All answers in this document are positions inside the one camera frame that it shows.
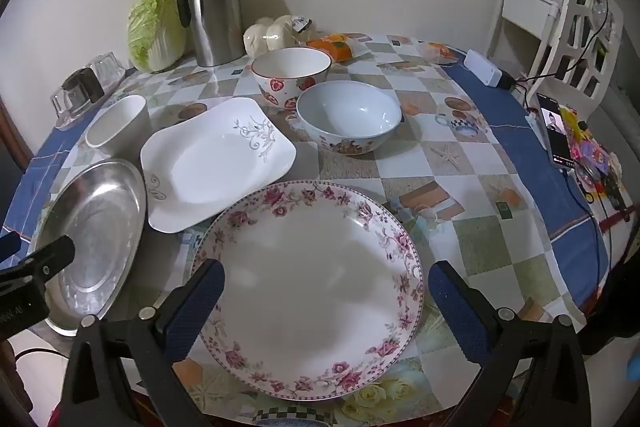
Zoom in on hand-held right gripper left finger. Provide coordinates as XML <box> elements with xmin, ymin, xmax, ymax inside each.
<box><xmin>60</xmin><ymin>258</ymin><xmax>227</xmax><ymax>427</ymax></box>

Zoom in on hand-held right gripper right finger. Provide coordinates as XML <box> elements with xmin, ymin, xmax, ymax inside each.
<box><xmin>428</xmin><ymin>260</ymin><xmax>593</xmax><ymax>427</ymax></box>

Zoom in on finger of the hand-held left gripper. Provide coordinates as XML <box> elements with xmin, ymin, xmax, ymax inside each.
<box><xmin>27</xmin><ymin>235</ymin><xmax>76</xmax><ymax>283</ymax></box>
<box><xmin>0</xmin><ymin>232</ymin><xmax>22</xmax><ymax>268</ymax></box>

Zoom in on round steel plate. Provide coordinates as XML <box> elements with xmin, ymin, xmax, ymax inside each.
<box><xmin>31</xmin><ymin>158</ymin><xmax>147</xmax><ymax>337</ymax></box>

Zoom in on round floral plate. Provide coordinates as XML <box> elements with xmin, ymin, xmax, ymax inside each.
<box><xmin>190</xmin><ymin>180</ymin><xmax>425</xmax><ymax>403</ymax></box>

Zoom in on white square plate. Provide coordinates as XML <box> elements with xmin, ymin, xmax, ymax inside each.
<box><xmin>140</xmin><ymin>97</ymin><xmax>297</xmax><ymax>235</ymax></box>

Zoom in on white square bowl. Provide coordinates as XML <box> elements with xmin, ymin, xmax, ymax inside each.
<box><xmin>85</xmin><ymin>94</ymin><xmax>152</xmax><ymax>159</ymax></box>

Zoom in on pale blue printed bowl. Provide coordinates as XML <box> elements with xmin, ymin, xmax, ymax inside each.
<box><xmin>296</xmin><ymin>81</ymin><xmax>403</xmax><ymax>156</ymax></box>

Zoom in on red strawberry print bowl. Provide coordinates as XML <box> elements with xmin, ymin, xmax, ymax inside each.
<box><xmin>250</xmin><ymin>47</ymin><xmax>332</xmax><ymax>112</ymax></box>

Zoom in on clear drinking glass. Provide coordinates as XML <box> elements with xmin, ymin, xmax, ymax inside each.
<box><xmin>92</xmin><ymin>52</ymin><xmax>126</xmax><ymax>88</ymax></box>
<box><xmin>50</xmin><ymin>87</ymin><xmax>88</xmax><ymax>128</ymax></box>

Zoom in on smartphone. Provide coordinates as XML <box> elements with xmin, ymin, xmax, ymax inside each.
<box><xmin>536</xmin><ymin>93</ymin><xmax>573</xmax><ymax>170</ymax></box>

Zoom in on colourful printed packets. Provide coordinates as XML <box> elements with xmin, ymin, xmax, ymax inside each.
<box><xmin>560</xmin><ymin>104</ymin><xmax>626</xmax><ymax>208</ymax></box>

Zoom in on white charger box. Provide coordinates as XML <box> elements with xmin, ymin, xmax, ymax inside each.
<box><xmin>463</xmin><ymin>49</ymin><xmax>505</xmax><ymax>88</ymax></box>

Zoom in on napa cabbage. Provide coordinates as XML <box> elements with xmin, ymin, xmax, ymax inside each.
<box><xmin>127</xmin><ymin>0</ymin><xmax>188</xmax><ymax>74</ymax></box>

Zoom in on clear packet with orange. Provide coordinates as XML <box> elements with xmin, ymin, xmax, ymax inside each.
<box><xmin>419</xmin><ymin>41</ymin><xmax>461</xmax><ymax>65</ymax></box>

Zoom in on bag of steamed buns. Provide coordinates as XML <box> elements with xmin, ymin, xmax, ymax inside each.
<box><xmin>243</xmin><ymin>14</ymin><xmax>316</xmax><ymax>58</ymax></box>

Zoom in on orange snack packet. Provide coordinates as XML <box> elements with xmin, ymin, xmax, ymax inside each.
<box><xmin>306</xmin><ymin>33</ymin><xmax>373</xmax><ymax>62</ymax></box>

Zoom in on steel thermos jug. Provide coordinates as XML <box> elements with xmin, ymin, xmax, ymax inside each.
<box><xmin>175</xmin><ymin>0</ymin><xmax>247</xmax><ymax>68</ymax></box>

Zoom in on white chair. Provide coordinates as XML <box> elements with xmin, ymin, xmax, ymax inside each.
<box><xmin>487</xmin><ymin>0</ymin><xmax>626</xmax><ymax>118</ymax></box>

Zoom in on glass teapot with dark handle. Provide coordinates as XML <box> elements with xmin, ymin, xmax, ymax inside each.
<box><xmin>62</xmin><ymin>67</ymin><xmax>106</xmax><ymax>108</ymax></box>

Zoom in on black plug and cable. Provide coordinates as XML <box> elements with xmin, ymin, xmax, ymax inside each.
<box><xmin>500</xmin><ymin>0</ymin><xmax>616</xmax><ymax>94</ymax></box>

